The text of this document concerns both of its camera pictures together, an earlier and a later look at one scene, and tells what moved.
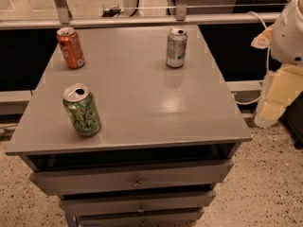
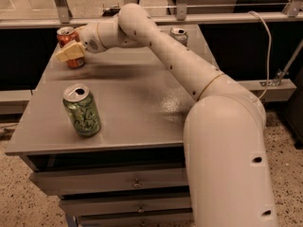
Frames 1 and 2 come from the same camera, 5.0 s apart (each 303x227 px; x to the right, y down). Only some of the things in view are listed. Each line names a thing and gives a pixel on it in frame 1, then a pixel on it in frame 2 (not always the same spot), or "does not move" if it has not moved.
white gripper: [289, 38] → [89, 37]
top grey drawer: [125, 179] does not move
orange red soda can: [71, 48] does not move
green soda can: [82, 110] does not move
